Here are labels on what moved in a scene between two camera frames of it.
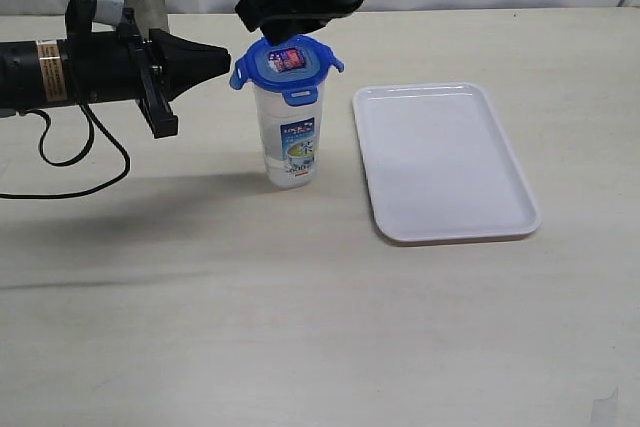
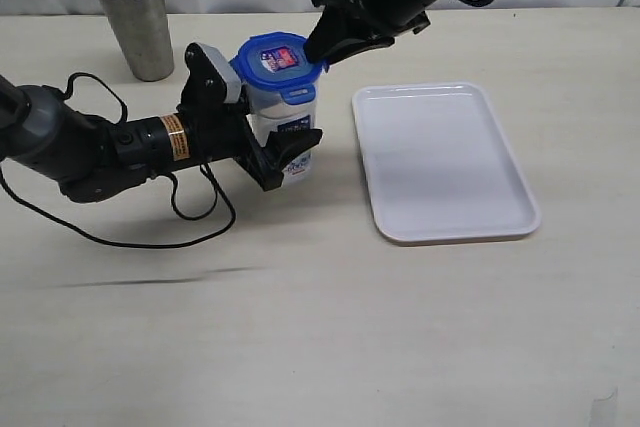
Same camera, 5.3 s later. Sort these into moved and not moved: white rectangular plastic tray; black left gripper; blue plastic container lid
Moved: black left gripper
Not moved: white rectangular plastic tray; blue plastic container lid
